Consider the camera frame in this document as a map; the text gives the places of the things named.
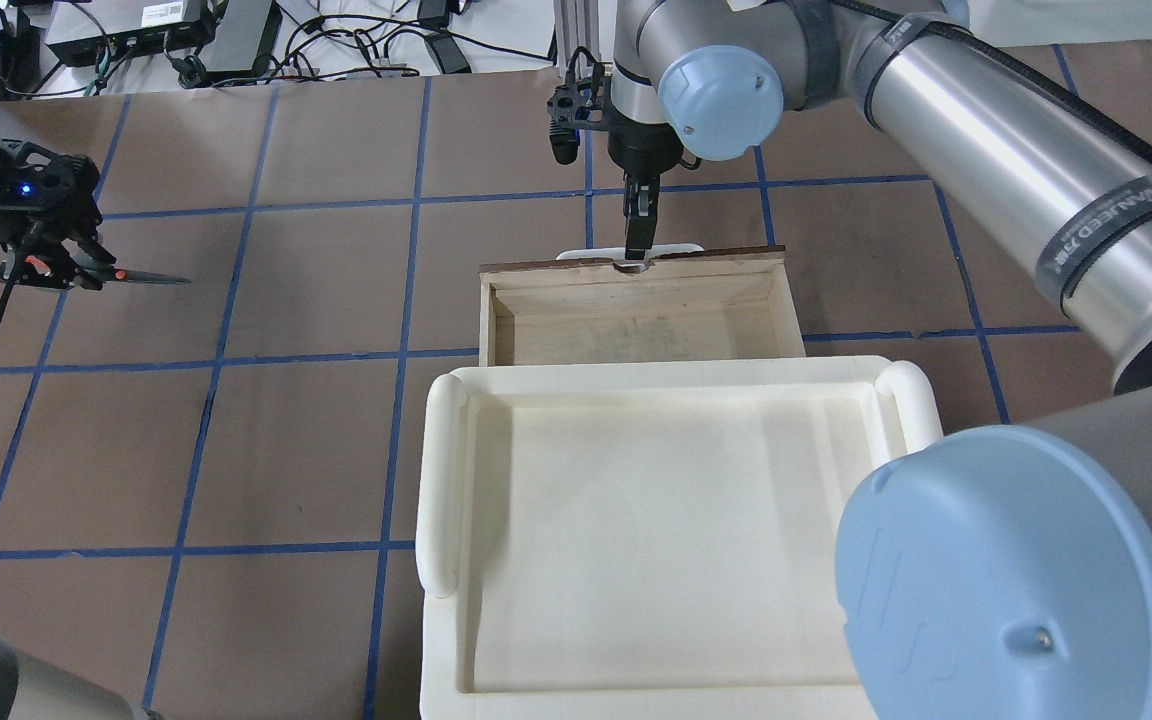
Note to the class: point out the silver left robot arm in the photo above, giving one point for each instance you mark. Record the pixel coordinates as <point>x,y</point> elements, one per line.
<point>49,220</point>

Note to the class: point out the grey electronics box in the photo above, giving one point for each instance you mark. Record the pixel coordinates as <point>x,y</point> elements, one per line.
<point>83,33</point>

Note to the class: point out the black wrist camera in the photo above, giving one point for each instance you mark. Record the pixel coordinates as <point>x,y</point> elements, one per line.
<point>577,103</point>

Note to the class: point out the cream tray topped cabinet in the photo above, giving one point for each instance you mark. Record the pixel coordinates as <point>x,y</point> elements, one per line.
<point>650,540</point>

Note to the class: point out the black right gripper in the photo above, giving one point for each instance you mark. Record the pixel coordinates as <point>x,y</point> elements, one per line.
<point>643,152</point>

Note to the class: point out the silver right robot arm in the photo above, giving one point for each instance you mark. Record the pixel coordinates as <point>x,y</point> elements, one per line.
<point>1003,572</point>

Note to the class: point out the grey scissors with orange accents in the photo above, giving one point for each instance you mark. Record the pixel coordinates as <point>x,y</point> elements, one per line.
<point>116,274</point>

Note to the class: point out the wooden drawer with white handle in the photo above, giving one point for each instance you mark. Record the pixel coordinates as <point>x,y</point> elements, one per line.
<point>724,304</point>

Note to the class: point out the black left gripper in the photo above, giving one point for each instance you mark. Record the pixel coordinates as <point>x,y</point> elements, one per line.
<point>28,222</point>

